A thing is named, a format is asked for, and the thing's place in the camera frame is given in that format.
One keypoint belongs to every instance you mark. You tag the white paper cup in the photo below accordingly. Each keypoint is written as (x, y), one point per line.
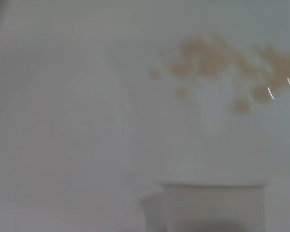
(212, 207)

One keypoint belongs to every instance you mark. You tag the brown water stain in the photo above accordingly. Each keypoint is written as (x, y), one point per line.
(207, 60)

